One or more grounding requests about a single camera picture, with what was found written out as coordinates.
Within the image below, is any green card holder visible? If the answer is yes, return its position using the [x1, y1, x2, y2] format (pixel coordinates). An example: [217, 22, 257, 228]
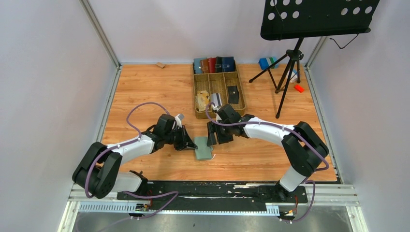
[194, 137, 214, 161]

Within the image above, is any grey credit card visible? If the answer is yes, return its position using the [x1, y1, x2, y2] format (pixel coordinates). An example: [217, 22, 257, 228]
[210, 93, 222, 106]

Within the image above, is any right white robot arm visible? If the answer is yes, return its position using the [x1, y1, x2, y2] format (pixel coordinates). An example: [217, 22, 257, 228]
[205, 102, 330, 192]

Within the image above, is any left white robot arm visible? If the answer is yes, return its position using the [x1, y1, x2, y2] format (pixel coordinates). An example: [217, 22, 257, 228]
[72, 114, 198, 199]

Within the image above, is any black card in tray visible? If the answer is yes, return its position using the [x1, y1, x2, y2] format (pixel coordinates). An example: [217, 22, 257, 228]
[227, 85, 240, 104]

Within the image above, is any gold cards pile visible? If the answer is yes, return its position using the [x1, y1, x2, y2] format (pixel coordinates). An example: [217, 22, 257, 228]
[195, 90, 210, 112]

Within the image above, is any wicker tray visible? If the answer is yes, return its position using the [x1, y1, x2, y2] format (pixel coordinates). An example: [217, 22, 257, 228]
[192, 63, 246, 115]

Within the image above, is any black wallet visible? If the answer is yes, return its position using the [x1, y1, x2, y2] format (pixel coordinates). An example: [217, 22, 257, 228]
[215, 57, 223, 73]

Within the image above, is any dark blue wallet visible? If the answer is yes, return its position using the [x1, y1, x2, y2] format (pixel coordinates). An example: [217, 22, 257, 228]
[221, 57, 235, 72]

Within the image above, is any red wallet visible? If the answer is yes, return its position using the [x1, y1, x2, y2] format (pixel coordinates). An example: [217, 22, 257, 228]
[208, 57, 217, 73]

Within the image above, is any light blue wallet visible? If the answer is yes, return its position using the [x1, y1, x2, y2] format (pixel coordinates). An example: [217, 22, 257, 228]
[193, 58, 204, 74]

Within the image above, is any brown wallet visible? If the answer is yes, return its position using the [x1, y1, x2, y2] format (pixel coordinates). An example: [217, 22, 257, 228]
[200, 58, 209, 73]

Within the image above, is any blue green white block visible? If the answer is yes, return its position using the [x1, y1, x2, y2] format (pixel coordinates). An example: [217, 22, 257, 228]
[258, 57, 277, 70]

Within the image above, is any small cardboard piece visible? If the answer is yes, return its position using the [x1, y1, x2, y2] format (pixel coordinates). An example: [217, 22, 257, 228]
[156, 62, 165, 69]

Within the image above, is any red small block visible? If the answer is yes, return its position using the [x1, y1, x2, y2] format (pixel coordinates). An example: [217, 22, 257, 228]
[294, 85, 305, 93]

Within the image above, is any white blue small object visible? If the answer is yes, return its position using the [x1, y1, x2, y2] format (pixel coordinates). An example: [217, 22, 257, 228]
[290, 70, 298, 83]

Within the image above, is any black music stand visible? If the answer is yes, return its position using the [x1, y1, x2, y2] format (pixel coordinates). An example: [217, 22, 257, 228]
[260, 0, 379, 118]

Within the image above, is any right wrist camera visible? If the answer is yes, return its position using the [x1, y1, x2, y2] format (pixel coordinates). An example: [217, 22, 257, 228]
[209, 102, 221, 121]

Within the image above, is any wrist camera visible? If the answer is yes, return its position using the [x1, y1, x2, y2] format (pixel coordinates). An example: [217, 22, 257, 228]
[175, 114, 184, 128]
[209, 102, 221, 121]

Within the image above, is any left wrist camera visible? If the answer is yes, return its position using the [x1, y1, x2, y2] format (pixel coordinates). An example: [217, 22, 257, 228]
[175, 114, 184, 128]

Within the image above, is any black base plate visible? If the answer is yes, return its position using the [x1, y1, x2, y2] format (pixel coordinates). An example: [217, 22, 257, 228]
[136, 181, 308, 211]

